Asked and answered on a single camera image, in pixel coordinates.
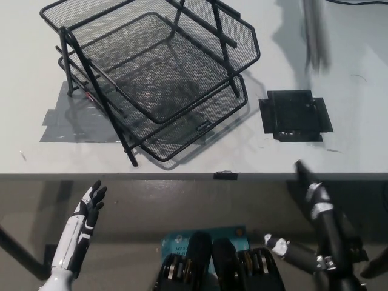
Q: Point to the black mesh two-tier file tray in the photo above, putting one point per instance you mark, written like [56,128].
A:
[157,69]

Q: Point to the black table leg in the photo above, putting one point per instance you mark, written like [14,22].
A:
[21,251]

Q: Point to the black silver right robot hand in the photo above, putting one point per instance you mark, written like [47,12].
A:
[333,236]

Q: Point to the grey tape patch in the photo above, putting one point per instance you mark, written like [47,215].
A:
[57,121]

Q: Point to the teal cardboard box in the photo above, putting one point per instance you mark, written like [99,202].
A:
[236,242]

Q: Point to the robot left black body block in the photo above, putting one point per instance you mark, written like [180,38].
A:
[197,257]

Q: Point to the black tape patch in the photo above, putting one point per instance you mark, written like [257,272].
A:
[295,115]

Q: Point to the small black tape strip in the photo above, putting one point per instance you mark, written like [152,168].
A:
[225,175]

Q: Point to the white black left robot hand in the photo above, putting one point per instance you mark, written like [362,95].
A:
[88,209]

